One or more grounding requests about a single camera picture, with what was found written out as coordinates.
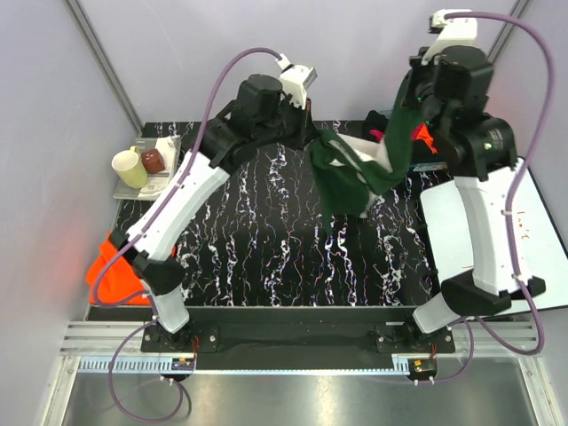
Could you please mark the pale yellow mug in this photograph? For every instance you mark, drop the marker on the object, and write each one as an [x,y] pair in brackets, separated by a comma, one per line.
[129,167]

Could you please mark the whiteboard with red writing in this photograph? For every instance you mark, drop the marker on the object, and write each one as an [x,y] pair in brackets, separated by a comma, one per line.
[544,252]

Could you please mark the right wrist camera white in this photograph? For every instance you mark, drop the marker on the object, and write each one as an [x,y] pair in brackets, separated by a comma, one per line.
[451,31]

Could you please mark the magenta garment in basket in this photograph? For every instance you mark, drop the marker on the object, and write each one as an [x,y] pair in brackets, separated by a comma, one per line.
[378,135]

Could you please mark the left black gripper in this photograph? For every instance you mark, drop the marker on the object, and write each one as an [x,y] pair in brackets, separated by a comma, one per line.
[304,129]

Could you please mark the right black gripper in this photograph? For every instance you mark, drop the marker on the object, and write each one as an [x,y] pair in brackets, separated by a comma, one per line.
[416,70]

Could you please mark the black garment in basket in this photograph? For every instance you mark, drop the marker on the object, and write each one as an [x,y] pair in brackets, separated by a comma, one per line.
[374,121]

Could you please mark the white green Charlie Brown t-shirt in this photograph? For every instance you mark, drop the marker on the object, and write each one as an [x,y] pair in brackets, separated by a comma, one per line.
[349,173]

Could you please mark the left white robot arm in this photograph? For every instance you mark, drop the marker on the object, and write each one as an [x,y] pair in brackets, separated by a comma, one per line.
[267,110]

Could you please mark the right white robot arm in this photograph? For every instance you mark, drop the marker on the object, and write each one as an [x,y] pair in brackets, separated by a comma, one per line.
[449,90]

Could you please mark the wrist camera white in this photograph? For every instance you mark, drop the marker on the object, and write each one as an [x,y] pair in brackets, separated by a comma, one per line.
[295,81]
[451,31]

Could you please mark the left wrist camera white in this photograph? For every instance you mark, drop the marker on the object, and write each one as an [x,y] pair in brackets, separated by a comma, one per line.
[295,81]

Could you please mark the folded orange t-shirt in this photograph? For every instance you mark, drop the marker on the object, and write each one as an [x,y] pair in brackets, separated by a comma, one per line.
[124,275]

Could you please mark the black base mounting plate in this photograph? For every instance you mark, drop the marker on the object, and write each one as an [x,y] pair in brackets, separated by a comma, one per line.
[215,329]

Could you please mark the orange t-shirt in basket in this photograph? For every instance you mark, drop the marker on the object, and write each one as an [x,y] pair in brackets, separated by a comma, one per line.
[421,134]

